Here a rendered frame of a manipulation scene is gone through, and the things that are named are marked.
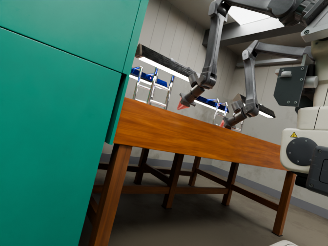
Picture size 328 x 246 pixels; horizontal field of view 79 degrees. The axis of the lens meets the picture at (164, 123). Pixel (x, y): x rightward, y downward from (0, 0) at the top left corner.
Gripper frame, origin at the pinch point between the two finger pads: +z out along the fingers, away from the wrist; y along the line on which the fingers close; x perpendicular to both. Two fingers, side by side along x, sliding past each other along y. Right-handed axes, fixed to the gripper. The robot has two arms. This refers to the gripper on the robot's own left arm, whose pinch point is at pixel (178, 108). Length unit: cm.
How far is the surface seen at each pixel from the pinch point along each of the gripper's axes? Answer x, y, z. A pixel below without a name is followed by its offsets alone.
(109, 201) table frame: 49, 38, 16
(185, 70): -26.1, -5.2, -10.1
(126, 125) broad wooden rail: 25.7, 39.5, -5.1
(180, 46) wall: -218, -117, 55
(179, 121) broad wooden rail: 20.1, 13.4, -10.0
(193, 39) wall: -237, -140, 41
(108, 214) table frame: 53, 37, 20
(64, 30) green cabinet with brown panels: 10, 68, -24
